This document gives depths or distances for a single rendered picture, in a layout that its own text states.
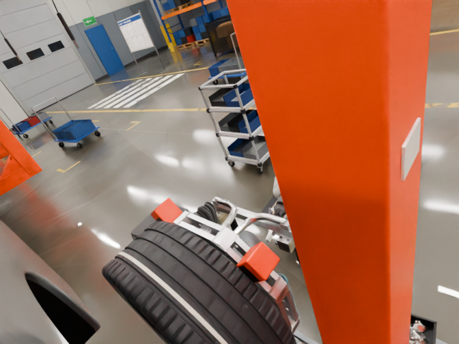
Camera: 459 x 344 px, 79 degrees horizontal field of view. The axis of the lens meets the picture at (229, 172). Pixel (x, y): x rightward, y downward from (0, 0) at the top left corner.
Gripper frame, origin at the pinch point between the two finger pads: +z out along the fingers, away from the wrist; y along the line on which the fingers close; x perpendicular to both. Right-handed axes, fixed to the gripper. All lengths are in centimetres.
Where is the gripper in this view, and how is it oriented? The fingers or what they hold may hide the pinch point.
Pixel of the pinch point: (270, 234)
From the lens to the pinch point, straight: 139.3
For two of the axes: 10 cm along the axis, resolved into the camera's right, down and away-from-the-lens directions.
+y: 7.7, 1.2, -6.2
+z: -4.5, 8.0, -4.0
